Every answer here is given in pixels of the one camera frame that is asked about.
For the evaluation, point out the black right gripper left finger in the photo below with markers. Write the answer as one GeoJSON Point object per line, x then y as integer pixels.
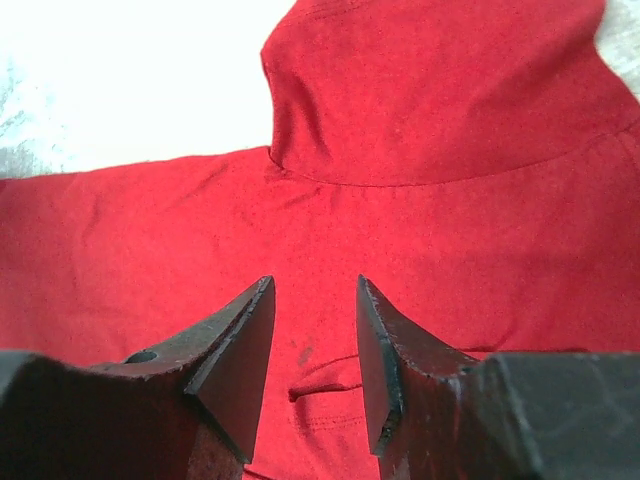
{"type": "Point", "coordinates": [186, 408]}

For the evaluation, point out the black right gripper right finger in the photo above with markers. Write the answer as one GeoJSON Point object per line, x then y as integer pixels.
{"type": "Point", "coordinates": [433, 412]}

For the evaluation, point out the bright red t shirt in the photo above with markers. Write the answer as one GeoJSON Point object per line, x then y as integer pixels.
{"type": "Point", "coordinates": [477, 160]}

